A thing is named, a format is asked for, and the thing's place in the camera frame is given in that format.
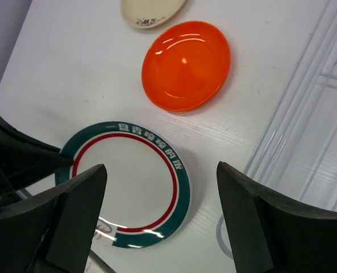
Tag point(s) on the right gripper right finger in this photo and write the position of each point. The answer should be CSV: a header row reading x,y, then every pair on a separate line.
x,y
271,232

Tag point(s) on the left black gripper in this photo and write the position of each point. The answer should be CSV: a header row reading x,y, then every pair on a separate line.
x,y
25,161

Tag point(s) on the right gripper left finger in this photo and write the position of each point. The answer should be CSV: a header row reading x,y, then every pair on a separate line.
x,y
53,230

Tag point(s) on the white plate teal red rim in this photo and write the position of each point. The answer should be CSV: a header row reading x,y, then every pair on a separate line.
x,y
148,191

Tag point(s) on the orange plate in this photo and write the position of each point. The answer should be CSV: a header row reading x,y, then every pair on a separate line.
x,y
186,66

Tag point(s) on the cream plate black brush mark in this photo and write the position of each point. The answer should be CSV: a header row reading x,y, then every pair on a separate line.
x,y
145,14

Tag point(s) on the white wire dish rack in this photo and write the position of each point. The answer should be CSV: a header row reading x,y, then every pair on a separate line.
x,y
297,152

